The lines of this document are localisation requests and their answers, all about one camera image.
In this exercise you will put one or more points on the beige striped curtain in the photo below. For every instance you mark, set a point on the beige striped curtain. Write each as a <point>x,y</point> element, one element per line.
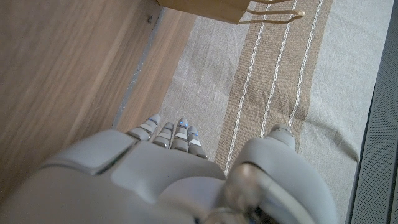
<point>280,77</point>

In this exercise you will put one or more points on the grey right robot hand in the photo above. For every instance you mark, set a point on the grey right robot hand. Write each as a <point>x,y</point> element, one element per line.
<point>140,186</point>

